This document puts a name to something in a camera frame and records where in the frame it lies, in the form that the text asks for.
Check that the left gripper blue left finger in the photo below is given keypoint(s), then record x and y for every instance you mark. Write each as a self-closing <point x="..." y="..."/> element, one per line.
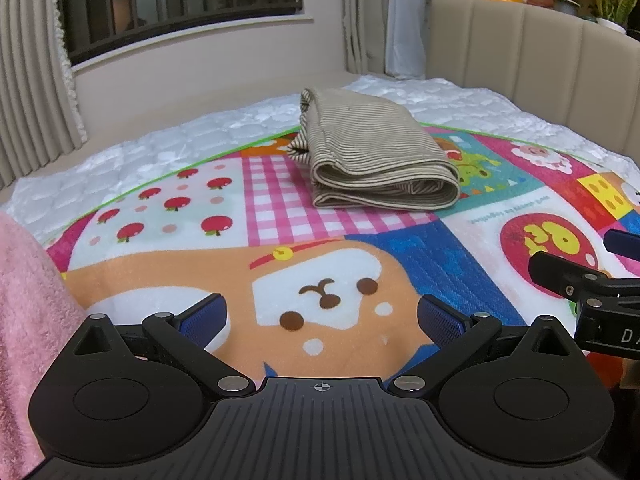
<point x="180" y="341"/>

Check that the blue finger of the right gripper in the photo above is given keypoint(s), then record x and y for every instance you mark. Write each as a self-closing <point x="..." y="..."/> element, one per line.
<point x="587" y="288"/>
<point x="622" y="243"/>

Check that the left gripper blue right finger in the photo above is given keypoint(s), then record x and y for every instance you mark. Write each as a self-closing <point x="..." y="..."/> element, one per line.
<point x="459" y="338"/>

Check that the beige striped knit garment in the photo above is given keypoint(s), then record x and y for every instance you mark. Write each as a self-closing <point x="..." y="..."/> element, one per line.
<point x="366" y="151"/>

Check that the colourful cartoon play mat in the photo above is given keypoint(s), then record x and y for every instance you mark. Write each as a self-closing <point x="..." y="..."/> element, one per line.
<point x="335" y="292"/>

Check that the pink fluffy sleeve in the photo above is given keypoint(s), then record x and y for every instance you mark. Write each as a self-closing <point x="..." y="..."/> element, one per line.
<point x="38" y="316"/>

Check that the beige padded headboard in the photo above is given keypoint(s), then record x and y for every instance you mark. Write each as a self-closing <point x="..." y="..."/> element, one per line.
<point x="563" y="69"/>

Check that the white quilted mattress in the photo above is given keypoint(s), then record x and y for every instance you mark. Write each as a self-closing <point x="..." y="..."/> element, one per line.
<point x="45" y="203"/>

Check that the potted green plant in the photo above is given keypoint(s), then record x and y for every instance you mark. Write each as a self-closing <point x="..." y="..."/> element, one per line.
<point x="612" y="14"/>

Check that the beige pleated curtain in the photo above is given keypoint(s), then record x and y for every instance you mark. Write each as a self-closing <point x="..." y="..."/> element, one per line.
<point x="40" y="116"/>

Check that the light blue sheer curtain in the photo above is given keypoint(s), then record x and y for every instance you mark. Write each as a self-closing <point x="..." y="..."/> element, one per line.
<point x="407" y="29"/>

